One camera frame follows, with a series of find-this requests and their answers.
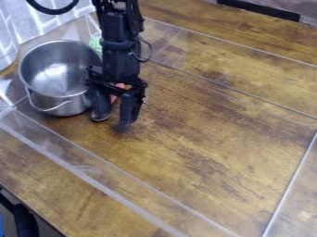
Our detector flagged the silver metal pot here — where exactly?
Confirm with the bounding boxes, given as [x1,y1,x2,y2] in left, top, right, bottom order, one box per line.
[18,40,101,117]

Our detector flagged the clear acrylic tray wall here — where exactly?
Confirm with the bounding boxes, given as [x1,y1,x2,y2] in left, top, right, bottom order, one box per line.
[0,13,317,237]

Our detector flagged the red handled metal spoon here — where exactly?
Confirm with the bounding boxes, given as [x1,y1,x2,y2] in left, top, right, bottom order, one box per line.
[89,82,126,123]

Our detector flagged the black looping cable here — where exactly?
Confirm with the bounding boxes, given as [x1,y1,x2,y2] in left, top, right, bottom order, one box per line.
[23,0,80,16]

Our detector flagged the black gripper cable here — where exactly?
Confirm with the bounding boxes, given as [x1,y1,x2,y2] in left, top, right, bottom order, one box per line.
[128,35,153,63]

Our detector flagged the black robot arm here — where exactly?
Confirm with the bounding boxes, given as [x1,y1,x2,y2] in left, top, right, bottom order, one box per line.
[86,0,147,127]

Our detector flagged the black table leg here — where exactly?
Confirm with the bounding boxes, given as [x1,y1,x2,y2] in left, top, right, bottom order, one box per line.
[0,193,40,237]

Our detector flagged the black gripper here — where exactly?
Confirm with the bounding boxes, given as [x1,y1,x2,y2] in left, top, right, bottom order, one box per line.
[86,38,147,126]

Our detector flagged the black bar at back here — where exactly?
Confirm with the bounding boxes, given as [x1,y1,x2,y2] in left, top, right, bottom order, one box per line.
[216,0,299,22]

